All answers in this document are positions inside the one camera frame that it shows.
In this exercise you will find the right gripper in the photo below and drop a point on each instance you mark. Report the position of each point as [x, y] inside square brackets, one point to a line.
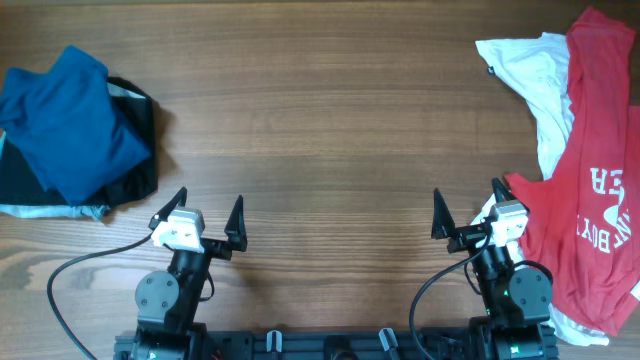
[443, 227]

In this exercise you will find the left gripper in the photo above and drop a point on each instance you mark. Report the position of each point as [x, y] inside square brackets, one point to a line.
[233, 231]

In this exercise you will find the red printed t-shirt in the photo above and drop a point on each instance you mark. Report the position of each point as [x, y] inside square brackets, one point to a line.
[584, 221]

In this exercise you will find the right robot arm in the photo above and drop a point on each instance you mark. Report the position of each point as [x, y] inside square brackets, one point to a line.
[516, 294]

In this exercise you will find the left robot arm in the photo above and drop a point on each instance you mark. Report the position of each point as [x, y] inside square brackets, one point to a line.
[167, 300]

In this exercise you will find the light grey folded garment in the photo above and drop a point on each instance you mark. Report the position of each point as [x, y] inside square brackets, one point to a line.
[50, 211]

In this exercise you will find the white t-shirt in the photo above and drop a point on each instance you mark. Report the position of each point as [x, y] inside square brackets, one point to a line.
[538, 70]

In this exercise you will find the blue folded shirt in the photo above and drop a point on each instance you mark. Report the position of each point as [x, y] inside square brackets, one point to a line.
[67, 126]

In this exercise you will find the black folded garment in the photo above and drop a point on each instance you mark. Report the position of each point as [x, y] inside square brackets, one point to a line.
[141, 180]

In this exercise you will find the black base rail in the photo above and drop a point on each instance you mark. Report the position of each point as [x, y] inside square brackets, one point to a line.
[441, 343]

